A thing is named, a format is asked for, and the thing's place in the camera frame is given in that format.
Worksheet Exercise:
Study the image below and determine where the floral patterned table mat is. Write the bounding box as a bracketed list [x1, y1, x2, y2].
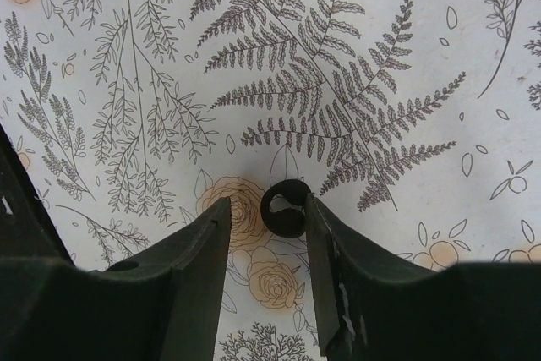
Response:
[1, 0, 540, 360]

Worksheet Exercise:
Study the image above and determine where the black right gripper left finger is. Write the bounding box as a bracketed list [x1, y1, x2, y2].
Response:
[1, 198, 231, 360]

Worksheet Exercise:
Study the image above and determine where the black earbud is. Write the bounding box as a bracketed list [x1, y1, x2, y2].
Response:
[260, 179, 311, 238]

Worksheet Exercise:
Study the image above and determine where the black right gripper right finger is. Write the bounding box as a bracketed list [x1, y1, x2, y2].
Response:
[305, 196, 540, 360]

